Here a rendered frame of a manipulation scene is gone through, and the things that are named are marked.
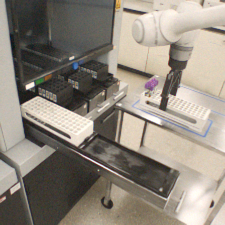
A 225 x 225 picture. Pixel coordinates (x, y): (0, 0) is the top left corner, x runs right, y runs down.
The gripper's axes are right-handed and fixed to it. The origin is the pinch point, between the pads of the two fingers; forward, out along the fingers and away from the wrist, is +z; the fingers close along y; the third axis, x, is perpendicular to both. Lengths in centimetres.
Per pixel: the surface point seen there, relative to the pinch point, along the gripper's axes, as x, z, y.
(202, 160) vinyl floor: -23, 88, 77
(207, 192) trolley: -33, 60, 19
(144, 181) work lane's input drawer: -10.4, 7.1, -40.2
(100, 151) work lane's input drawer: 8.6, 7.1, -38.1
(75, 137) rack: 16.7, 2.1, -42.5
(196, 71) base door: 27, 57, 191
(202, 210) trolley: -34, 60, 4
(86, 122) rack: 18.8, 1.6, -33.7
